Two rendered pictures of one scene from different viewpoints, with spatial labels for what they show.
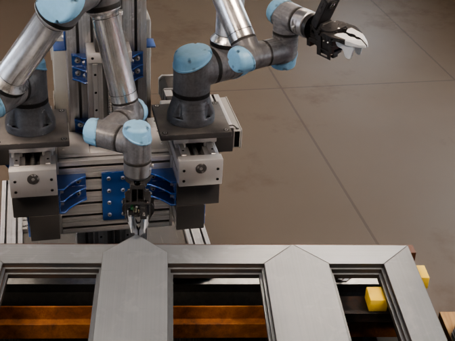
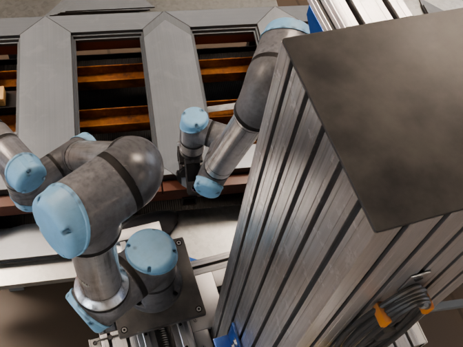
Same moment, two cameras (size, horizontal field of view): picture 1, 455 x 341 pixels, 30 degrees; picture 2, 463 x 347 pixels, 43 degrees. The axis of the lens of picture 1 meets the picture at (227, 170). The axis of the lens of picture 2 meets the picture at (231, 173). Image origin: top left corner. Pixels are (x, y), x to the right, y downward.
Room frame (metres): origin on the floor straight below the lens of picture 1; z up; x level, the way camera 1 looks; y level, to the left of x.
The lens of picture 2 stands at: (2.97, 0.13, 2.50)
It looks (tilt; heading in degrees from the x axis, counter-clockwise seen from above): 58 degrees down; 166
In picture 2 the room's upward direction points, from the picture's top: 11 degrees clockwise
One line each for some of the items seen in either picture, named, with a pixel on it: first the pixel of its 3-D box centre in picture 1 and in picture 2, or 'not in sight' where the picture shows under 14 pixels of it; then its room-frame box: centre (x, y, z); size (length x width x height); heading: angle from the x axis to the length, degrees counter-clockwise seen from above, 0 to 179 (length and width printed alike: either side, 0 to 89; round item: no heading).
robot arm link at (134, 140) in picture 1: (136, 142); (194, 127); (2.00, 0.25, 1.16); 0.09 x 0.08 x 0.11; 67
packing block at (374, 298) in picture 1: (376, 298); not in sight; (1.85, -0.43, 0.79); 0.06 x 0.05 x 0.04; 5
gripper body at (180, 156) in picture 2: (137, 194); (190, 156); (1.99, 0.24, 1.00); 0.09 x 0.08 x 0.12; 5
